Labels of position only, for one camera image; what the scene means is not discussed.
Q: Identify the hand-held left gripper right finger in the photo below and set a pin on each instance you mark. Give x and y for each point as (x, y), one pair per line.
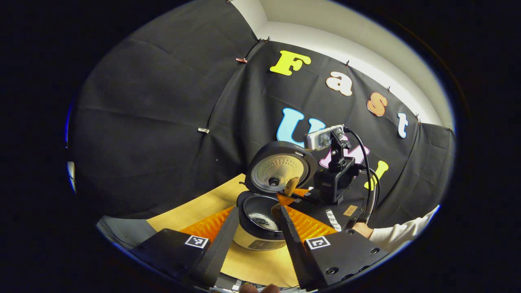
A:
(295, 252)

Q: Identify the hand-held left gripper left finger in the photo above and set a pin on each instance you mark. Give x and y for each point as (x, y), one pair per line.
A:
(222, 248)

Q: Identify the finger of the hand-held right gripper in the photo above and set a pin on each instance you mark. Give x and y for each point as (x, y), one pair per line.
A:
(291, 200)
(306, 193)

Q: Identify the wooden spoon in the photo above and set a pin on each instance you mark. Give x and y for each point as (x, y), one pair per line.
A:
(291, 186)

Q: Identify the dark lidded rice cooker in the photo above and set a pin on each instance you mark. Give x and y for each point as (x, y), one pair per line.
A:
(281, 167)

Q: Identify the silver cloth clip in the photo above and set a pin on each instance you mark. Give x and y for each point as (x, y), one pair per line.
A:
(203, 130)

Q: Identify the black backdrop cloth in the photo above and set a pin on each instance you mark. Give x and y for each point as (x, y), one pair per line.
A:
(163, 101)

